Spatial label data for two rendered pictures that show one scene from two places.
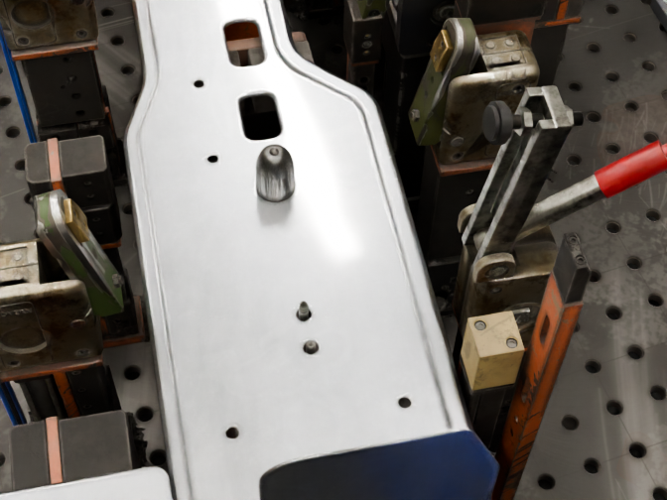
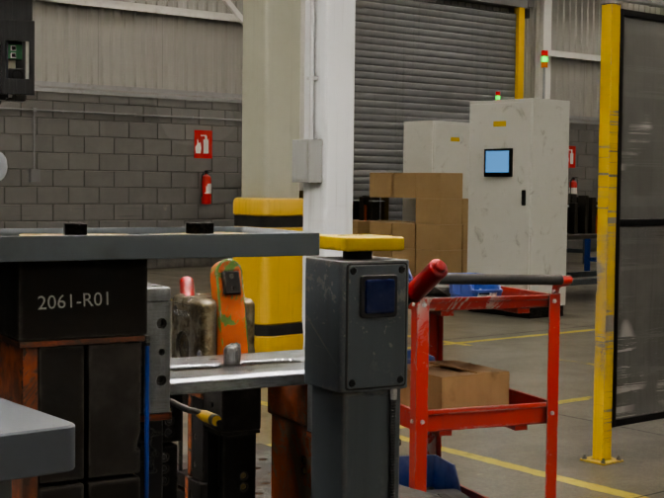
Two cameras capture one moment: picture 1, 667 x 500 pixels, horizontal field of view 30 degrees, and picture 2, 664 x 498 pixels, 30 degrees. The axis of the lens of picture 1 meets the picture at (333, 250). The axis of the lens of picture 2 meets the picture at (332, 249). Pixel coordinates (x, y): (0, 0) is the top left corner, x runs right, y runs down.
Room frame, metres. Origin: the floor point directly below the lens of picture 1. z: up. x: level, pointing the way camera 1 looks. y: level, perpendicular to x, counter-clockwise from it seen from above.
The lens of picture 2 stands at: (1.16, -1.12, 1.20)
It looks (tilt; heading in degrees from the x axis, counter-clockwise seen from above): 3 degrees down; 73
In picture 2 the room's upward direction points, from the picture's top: 1 degrees clockwise
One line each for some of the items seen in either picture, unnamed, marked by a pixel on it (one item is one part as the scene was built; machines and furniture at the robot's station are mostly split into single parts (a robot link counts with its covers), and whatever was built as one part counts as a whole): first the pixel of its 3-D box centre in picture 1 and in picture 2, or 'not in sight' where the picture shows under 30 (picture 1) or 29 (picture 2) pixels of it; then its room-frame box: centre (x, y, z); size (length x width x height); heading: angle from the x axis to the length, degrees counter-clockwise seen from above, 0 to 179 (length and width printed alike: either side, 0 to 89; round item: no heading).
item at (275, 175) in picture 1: (275, 174); not in sight; (0.61, 0.05, 1.02); 0.03 x 0.03 x 0.07
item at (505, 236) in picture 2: not in sight; (516, 184); (6.26, 9.52, 1.22); 0.80 x 0.54 x 2.45; 112
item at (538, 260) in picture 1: (488, 355); not in sight; (0.53, -0.14, 0.88); 0.07 x 0.06 x 0.35; 103
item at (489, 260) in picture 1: (494, 267); not in sight; (0.50, -0.12, 1.06); 0.03 x 0.01 x 0.03; 103
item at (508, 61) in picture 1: (468, 187); not in sight; (0.70, -0.13, 0.88); 0.11 x 0.09 x 0.37; 103
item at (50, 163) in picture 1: (88, 254); not in sight; (0.64, 0.23, 0.84); 0.11 x 0.08 x 0.29; 103
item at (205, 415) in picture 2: not in sight; (189, 409); (1.36, -0.02, 1.00); 0.12 x 0.01 x 0.01; 103
